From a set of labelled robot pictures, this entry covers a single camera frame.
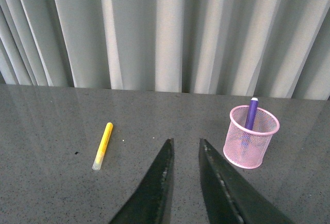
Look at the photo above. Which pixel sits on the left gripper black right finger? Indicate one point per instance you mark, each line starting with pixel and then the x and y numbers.
pixel 228 196

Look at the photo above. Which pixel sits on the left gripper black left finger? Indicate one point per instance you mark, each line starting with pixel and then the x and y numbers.
pixel 152 200

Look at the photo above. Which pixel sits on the purple marker pen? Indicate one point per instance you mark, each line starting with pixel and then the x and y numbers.
pixel 250 115

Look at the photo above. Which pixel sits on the pink mesh pen cup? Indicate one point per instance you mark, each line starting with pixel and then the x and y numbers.
pixel 246 148

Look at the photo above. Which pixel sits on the yellow marker pen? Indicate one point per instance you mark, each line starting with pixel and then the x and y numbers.
pixel 102 147

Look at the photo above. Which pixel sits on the grey pleated curtain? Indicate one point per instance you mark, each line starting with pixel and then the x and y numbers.
pixel 266 48

